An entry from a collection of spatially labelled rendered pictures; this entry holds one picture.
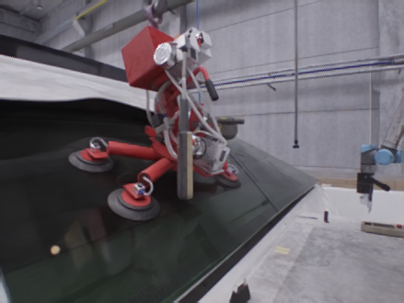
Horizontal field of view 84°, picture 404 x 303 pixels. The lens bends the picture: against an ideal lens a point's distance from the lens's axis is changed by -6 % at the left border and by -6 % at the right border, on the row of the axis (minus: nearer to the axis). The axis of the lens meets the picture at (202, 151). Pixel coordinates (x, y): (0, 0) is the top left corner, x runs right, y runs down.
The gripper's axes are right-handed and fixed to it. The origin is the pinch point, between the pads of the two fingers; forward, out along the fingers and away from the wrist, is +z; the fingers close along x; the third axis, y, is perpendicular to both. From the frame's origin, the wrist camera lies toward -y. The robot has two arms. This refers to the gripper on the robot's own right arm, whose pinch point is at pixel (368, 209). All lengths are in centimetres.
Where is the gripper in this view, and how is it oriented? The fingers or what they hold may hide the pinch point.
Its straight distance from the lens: 160.8
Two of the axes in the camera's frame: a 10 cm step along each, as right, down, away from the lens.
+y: -8.3, -0.3, 5.6
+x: -5.6, 0.4, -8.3
